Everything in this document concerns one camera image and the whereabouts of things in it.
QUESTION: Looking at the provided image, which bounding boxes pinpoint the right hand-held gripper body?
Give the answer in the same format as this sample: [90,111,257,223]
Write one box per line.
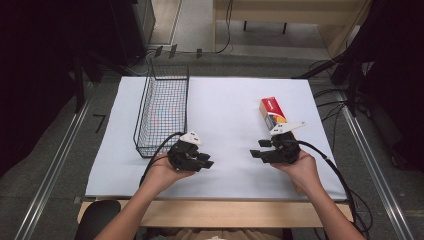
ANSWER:
[265,121,307,165]

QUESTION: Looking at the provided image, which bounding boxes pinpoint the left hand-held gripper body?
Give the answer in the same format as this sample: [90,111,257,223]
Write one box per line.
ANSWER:
[166,130,204,173]

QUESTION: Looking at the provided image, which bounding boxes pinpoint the person's right hand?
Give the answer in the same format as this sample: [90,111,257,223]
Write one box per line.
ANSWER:
[269,149,323,195]

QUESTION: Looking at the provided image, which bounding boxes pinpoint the person's left hand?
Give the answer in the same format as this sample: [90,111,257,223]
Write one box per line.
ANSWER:
[141,153,196,196]

